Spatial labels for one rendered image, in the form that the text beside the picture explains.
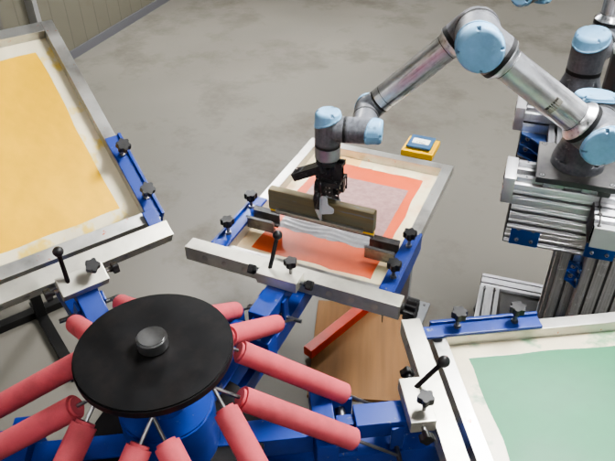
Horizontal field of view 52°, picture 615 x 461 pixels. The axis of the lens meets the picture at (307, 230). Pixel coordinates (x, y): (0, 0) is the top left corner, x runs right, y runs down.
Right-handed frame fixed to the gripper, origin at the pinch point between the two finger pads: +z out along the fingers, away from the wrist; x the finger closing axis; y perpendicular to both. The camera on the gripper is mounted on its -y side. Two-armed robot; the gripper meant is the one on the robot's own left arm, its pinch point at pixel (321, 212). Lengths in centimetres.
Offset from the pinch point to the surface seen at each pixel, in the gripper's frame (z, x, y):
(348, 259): 13.6, -3.0, 10.4
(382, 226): 13.6, 17.9, 14.8
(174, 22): 108, 401, -336
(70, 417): -15, -100, -10
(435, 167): 10, 57, 23
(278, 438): 7, -75, 21
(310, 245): 13.5, -1.2, -3.4
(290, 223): 13.1, 6.8, -14.3
